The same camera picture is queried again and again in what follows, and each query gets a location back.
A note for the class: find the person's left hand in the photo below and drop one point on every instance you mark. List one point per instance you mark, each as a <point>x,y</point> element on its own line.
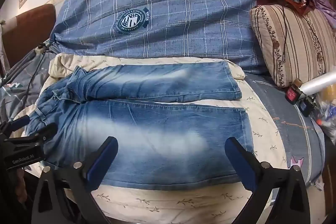
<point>21,186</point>

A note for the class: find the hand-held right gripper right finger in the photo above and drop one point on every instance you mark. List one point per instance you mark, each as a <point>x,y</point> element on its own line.
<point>240,161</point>

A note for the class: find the blue denim pants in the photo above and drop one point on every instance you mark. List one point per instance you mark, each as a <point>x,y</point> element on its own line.
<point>157,121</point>

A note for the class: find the brown headboard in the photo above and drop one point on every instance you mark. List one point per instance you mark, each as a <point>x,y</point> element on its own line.
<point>29,29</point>

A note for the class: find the grey patterned cloth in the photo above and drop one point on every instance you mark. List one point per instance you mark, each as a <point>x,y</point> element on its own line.
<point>15,98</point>

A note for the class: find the dark small bottle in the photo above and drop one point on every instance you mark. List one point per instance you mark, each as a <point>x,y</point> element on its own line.
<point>306,106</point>

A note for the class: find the cream floral blanket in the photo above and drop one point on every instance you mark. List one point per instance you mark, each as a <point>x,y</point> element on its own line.
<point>170,203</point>

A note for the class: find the purple cloth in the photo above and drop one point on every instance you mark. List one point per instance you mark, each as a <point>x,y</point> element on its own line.
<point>323,1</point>

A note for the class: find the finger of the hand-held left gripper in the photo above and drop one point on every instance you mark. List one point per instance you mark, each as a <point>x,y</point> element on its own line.
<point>19,123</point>
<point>43,132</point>

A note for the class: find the blue plaid quilt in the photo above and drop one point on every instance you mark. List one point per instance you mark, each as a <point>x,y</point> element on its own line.
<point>183,16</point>

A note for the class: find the red label bottle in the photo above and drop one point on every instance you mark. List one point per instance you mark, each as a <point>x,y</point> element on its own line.
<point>292,94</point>

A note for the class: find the white plastic bag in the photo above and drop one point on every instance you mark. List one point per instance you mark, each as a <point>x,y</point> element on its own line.
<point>328,121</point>

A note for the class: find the yellow container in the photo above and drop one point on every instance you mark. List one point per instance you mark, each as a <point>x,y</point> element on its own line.
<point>329,94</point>

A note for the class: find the striped floral pillow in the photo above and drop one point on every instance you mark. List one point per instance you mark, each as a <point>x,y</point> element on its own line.
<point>296,40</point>

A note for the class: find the clear plastic film roll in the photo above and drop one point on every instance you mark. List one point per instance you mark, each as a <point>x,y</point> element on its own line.
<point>315,85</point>

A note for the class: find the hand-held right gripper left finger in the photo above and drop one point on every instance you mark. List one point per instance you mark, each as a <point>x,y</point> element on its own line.
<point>102,158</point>

